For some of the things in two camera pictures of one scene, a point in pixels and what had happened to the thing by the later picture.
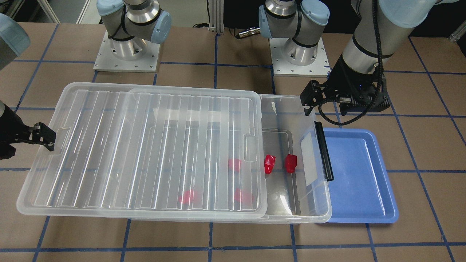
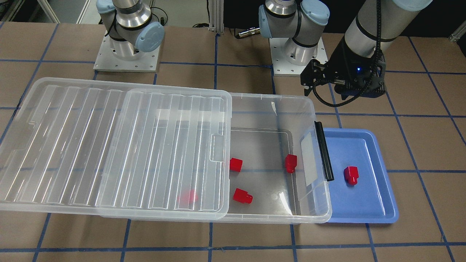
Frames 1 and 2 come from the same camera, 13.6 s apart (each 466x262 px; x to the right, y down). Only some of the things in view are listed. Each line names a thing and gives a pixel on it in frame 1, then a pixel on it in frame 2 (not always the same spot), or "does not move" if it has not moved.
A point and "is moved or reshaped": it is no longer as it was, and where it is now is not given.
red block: x=269 y=162 → x=351 y=173
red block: x=243 y=196 does not move
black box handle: x=325 y=155 does not move
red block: x=188 y=197 does not move
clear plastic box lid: x=141 y=149 is moved or reshaped
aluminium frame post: x=216 y=13 does not move
